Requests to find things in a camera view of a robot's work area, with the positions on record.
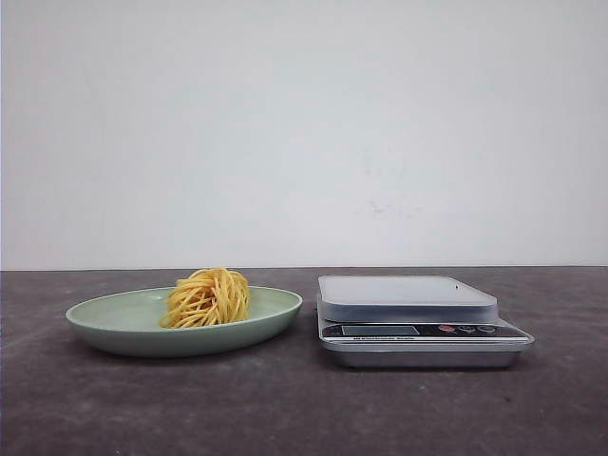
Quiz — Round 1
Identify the yellow vermicelli noodle bundle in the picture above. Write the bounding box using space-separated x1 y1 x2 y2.
159 267 251 329

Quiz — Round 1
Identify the light green plate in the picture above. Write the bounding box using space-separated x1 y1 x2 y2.
66 286 303 358

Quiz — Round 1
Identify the silver digital kitchen scale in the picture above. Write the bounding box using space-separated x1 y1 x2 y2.
316 275 535 369

